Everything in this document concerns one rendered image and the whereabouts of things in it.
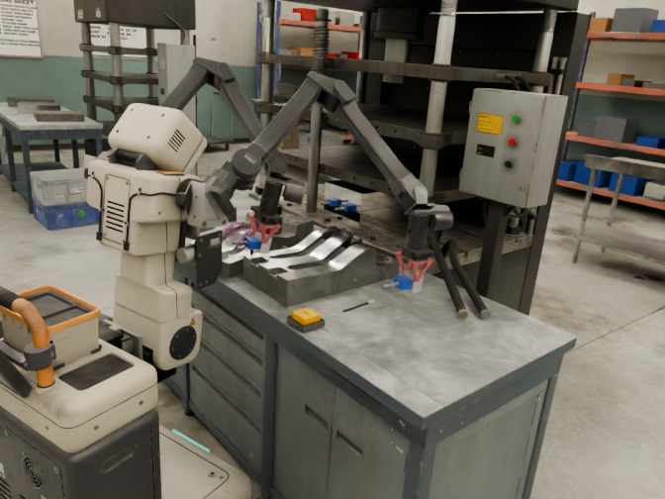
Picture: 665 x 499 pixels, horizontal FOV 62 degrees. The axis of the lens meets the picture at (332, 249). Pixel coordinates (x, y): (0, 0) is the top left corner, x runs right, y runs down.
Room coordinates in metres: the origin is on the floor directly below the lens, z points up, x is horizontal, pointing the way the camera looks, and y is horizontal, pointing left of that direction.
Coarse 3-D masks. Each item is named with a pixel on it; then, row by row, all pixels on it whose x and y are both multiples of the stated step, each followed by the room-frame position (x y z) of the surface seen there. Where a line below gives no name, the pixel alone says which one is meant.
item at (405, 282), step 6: (408, 270) 1.56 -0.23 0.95; (396, 276) 1.54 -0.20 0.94; (402, 276) 1.54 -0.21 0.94; (408, 276) 1.54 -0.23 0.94; (396, 282) 1.51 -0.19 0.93; (402, 282) 1.50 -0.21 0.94; (408, 282) 1.51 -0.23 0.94; (414, 282) 1.52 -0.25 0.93; (420, 282) 1.53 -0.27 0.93; (402, 288) 1.50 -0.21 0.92; (408, 288) 1.51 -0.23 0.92; (414, 288) 1.52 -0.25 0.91; (420, 288) 1.54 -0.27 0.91
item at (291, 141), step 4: (272, 116) 8.38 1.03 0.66; (296, 124) 7.95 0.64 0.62; (300, 124) 7.98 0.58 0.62; (304, 124) 8.02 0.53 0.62; (308, 124) 8.05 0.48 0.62; (296, 128) 7.95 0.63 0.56; (300, 128) 7.99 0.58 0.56; (304, 128) 8.02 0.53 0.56; (308, 128) 8.05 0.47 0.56; (292, 132) 7.92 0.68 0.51; (296, 132) 7.95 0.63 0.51; (288, 136) 7.88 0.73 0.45; (292, 136) 7.91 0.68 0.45; (296, 136) 7.95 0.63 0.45; (284, 140) 7.84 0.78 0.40; (288, 140) 7.87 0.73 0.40; (292, 140) 7.91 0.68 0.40; (296, 140) 7.94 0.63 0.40; (280, 144) 7.91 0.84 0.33; (284, 144) 7.84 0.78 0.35; (288, 144) 7.87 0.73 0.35; (292, 144) 7.90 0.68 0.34; (296, 144) 7.94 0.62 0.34; (280, 148) 7.91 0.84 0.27; (284, 148) 7.85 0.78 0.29; (288, 148) 7.88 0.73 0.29; (292, 148) 7.91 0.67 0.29; (296, 148) 7.95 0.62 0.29
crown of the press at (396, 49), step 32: (288, 0) 3.15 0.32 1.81; (320, 0) 3.02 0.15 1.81; (352, 0) 2.90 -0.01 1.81; (384, 0) 2.73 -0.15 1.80; (416, 0) 2.70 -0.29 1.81; (480, 0) 2.51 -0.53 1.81; (512, 0) 2.43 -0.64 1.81; (544, 0) 2.46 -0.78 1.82; (576, 0) 2.63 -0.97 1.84; (384, 32) 2.77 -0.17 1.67; (416, 32) 2.77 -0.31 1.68
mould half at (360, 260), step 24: (312, 240) 1.91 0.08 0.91; (336, 240) 1.88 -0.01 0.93; (264, 264) 1.69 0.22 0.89; (288, 264) 1.70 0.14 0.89; (336, 264) 1.74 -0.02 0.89; (360, 264) 1.77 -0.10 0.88; (384, 264) 1.85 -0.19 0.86; (264, 288) 1.66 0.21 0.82; (288, 288) 1.57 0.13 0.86; (312, 288) 1.63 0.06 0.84; (336, 288) 1.70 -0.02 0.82
